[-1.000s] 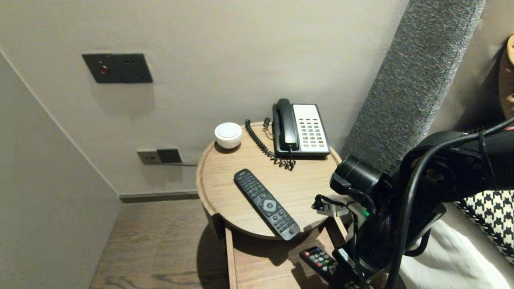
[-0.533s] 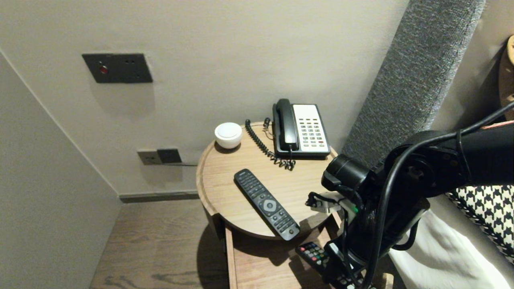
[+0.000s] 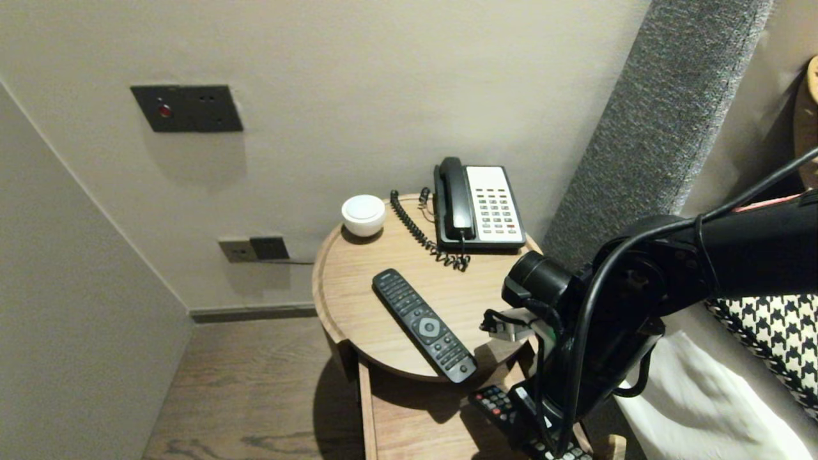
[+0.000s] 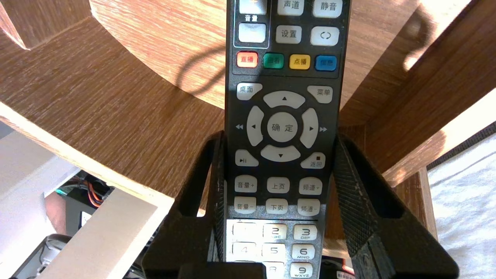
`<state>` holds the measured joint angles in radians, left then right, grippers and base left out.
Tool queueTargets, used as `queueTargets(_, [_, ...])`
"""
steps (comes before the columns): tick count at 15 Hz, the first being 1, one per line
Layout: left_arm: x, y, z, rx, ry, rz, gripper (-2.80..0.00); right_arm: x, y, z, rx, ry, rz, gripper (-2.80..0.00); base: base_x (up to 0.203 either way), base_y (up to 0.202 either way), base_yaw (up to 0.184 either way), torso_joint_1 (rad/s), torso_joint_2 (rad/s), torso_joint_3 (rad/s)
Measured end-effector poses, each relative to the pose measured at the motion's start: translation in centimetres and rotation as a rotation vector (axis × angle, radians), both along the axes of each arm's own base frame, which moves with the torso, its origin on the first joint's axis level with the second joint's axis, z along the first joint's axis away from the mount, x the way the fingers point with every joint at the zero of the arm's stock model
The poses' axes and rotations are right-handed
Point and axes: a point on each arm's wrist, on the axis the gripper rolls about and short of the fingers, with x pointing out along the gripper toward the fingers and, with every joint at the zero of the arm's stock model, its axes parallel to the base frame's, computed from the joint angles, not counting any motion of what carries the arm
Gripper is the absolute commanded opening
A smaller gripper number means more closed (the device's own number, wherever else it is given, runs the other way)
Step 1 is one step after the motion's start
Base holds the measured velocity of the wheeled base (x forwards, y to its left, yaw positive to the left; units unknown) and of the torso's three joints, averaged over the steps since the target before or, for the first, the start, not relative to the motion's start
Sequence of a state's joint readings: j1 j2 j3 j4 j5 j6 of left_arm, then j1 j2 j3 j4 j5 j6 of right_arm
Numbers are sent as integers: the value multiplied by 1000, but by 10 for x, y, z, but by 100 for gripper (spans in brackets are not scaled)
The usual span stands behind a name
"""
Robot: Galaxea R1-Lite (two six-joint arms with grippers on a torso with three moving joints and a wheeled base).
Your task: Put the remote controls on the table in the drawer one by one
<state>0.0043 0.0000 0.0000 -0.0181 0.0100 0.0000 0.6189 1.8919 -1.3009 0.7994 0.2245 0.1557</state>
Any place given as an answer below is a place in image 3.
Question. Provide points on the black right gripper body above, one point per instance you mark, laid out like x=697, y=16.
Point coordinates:
x=588, y=390

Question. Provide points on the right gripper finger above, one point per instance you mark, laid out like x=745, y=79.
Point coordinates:
x=525, y=421

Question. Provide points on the black remote with grey buttons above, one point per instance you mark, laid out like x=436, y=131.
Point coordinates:
x=492, y=404

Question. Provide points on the black Philips remote control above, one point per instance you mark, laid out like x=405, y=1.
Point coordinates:
x=422, y=326

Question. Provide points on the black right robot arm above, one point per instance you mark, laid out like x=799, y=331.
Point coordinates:
x=735, y=255

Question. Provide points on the grey fabric bed base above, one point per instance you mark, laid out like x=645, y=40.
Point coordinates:
x=607, y=418

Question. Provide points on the white bed sheet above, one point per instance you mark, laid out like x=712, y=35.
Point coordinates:
x=703, y=409

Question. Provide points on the houndstooth black white pillow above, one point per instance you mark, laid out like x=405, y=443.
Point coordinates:
x=773, y=345

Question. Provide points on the black and white desk telephone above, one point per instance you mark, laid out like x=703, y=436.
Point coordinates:
x=495, y=204

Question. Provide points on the round wooden bedside table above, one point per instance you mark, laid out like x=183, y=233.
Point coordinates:
x=358, y=287

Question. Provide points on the black telephone handset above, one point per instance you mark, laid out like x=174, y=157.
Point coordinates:
x=455, y=198

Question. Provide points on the white round bowl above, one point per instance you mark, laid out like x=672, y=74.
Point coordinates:
x=363, y=214

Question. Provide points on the grey skirting board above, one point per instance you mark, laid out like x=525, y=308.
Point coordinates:
x=255, y=314

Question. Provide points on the grey fabric headboard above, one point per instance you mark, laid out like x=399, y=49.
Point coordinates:
x=671, y=96

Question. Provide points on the beige headboard panel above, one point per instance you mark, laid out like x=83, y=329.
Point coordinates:
x=748, y=115

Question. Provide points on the brown cushion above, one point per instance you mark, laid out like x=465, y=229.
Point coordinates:
x=808, y=121

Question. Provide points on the dark grey wall socket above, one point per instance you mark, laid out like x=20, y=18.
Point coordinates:
x=270, y=248

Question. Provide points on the beige wall socket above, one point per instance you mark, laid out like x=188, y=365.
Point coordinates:
x=235, y=252

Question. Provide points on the black wall switch panel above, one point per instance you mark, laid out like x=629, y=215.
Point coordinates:
x=187, y=108

